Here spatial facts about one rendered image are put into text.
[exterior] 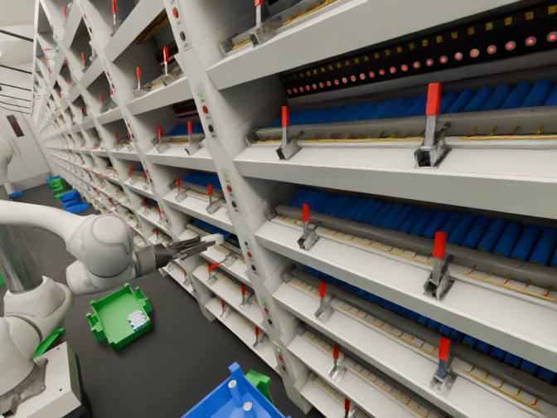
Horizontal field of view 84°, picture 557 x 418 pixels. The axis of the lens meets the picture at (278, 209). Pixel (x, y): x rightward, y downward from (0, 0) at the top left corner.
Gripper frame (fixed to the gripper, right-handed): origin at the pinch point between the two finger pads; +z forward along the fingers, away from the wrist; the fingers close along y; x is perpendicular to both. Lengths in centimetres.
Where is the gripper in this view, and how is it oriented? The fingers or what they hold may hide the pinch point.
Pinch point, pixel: (212, 240)
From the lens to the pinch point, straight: 108.2
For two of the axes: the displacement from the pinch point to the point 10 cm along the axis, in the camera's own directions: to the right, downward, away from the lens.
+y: -6.3, -1.5, 7.7
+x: 0.6, 9.7, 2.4
